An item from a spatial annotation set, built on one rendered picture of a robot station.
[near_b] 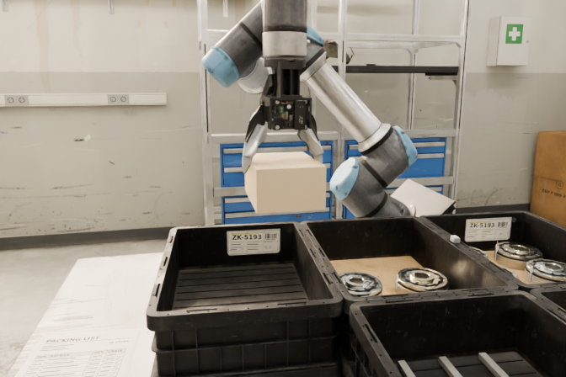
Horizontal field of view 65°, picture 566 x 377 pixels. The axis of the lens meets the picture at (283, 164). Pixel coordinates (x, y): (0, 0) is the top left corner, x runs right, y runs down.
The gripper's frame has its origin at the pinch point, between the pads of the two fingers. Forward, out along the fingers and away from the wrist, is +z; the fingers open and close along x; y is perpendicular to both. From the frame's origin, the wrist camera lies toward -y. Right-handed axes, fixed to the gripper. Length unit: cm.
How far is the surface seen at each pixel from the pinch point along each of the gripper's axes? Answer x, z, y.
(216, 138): -2, 20, -186
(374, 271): 24.0, 27.0, -10.4
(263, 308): -6.7, 16.7, 18.6
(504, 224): 62, 20, -16
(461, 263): 35.4, 19.2, 5.2
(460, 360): 24.2, 26.8, 22.9
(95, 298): -42, 40, -36
